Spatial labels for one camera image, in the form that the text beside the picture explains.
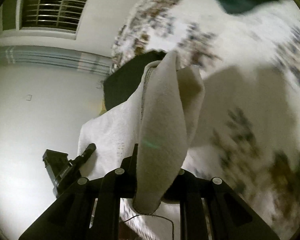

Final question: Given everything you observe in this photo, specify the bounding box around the beige t-shirt with black collar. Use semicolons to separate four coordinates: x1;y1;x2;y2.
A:
77;51;207;240

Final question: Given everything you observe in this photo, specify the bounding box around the barred window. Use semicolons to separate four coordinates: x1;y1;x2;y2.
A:
0;0;88;37

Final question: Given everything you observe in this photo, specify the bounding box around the black clothes pile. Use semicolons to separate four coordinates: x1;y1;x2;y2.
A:
103;50;166;111

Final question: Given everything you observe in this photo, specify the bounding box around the floral bed sheet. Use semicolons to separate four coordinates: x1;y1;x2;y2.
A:
111;0;300;239

